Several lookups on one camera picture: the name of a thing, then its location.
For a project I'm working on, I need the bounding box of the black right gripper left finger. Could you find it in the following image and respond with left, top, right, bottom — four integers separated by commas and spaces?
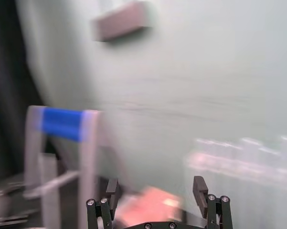
85, 177, 121, 229

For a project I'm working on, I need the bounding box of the grey metal stand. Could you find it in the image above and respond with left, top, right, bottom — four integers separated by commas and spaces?
0, 173, 44, 228

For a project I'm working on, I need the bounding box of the white frame with blue bar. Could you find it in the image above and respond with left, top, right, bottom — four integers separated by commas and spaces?
23, 105, 104, 229

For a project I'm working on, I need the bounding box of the pale table cloth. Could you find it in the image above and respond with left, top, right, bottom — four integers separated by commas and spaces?
15, 0, 287, 229

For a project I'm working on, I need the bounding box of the clear glassware rack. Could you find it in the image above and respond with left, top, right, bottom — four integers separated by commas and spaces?
184, 135, 287, 193

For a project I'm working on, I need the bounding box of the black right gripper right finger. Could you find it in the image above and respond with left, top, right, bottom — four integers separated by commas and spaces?
192, 176, 234, 229

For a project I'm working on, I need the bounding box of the pink box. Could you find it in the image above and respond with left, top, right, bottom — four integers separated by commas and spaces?
114, 187, 185, 228

